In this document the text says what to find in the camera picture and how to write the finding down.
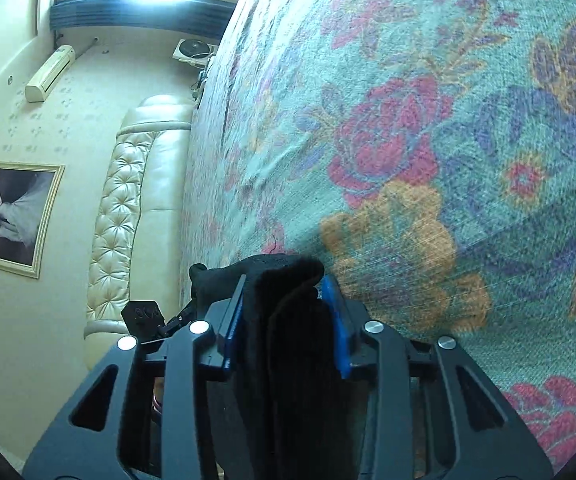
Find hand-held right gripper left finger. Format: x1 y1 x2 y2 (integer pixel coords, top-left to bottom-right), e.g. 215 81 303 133
22 274 247 480

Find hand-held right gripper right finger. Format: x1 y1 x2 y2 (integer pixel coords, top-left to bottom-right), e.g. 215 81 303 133
318 278 554 480

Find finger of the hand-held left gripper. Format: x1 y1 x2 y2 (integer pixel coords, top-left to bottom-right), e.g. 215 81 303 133
122 299 191 347

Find black pants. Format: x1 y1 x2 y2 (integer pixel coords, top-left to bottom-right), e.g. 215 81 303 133
189 255 373 480

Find cream tufted leather headboard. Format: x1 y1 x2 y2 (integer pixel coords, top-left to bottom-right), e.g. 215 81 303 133
84 95 197 372

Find floral bedspread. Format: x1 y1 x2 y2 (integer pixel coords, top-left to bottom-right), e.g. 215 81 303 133
178 0 576 472

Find dark blue curtain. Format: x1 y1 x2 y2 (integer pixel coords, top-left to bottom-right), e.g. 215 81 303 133
50 0 237 44

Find gold framed wall picture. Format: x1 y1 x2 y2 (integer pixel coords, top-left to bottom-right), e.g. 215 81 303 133
0 161 66 279

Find black cable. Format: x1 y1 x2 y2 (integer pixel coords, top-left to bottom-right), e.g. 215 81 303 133
190 67 215 105

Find cream wall air conditioner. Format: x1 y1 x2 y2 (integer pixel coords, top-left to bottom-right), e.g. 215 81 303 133
24 45 76 104

